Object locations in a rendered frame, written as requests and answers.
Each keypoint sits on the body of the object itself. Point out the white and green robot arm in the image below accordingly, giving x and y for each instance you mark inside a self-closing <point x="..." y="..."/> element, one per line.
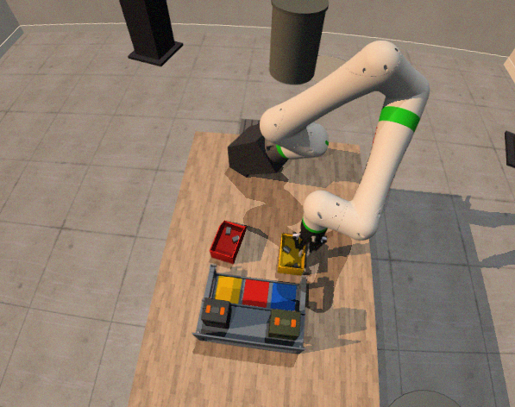
<point x="291" y="132"/>

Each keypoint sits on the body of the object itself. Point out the red bin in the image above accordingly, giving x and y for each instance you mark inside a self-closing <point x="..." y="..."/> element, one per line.
<point x="223" y="248"/>

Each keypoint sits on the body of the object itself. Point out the yellow bin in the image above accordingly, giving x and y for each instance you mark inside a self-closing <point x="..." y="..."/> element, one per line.
<point x="286" y="259"/>

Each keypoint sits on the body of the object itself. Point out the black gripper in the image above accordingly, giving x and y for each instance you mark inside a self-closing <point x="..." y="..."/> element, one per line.
<point x="311" y="247"/>

